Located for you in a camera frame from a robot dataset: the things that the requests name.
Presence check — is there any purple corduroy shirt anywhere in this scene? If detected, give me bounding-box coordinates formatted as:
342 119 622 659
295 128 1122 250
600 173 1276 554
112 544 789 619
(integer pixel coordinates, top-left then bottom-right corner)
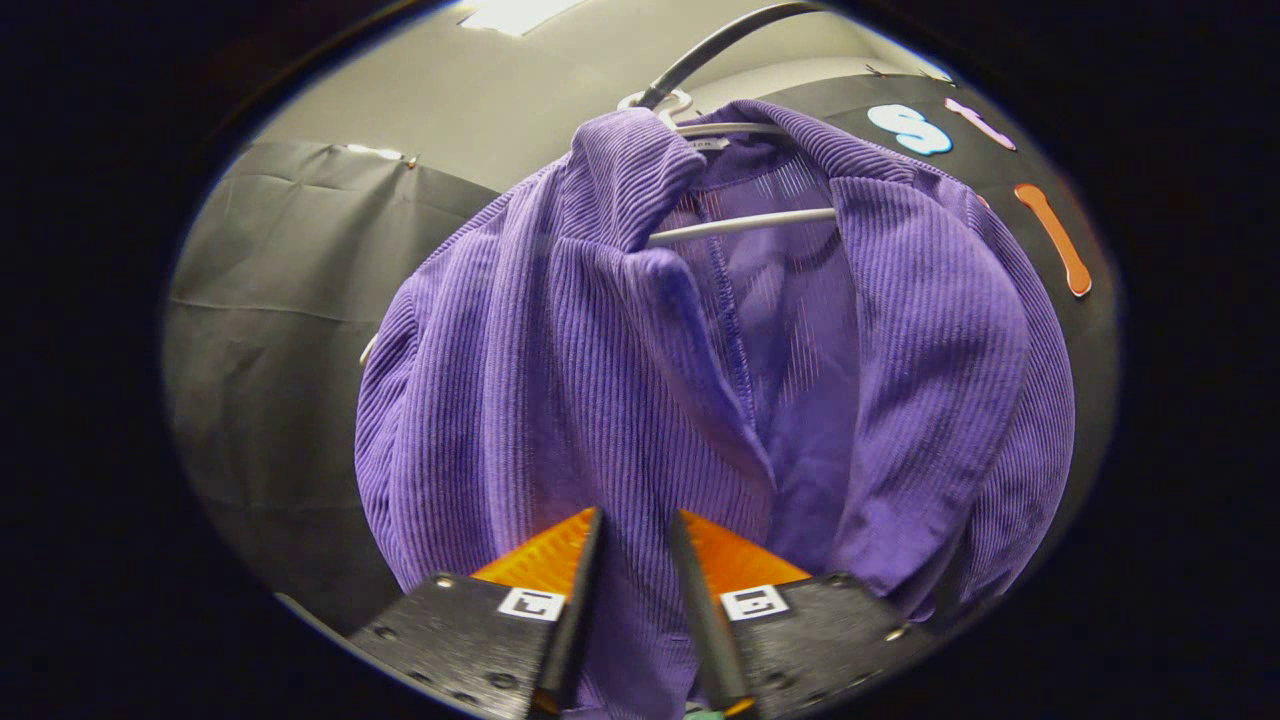
354 98 1077 720

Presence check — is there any ceiling light panel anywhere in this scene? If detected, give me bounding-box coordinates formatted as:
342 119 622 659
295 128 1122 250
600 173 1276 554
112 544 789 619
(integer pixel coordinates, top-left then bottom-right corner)
458 0 586 38

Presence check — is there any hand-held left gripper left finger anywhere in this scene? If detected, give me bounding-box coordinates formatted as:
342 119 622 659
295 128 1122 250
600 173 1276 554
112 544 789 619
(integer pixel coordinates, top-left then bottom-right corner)
348 506 607 720

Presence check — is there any black clothes rack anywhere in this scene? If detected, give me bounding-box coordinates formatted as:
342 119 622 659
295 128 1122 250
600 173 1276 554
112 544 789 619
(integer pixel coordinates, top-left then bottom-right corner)
635 0 826 111

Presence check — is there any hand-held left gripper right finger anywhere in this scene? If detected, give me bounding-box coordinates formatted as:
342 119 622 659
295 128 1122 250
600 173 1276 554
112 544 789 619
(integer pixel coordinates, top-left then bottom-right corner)
668 508 936 720

